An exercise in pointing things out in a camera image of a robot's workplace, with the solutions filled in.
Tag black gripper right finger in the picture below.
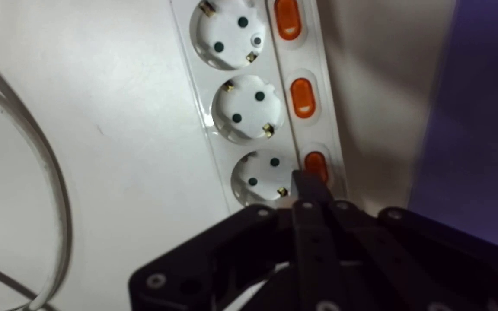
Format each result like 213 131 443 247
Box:
332 200 498 311

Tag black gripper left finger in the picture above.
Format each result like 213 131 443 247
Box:
293 171 346 311

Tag purple paper sheet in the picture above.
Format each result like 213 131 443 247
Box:
410 0 498 243

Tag white extension cord power strip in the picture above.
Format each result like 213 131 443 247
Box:
170 0 348 210

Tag white power strip cable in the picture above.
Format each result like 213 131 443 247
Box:
0 41 75 311

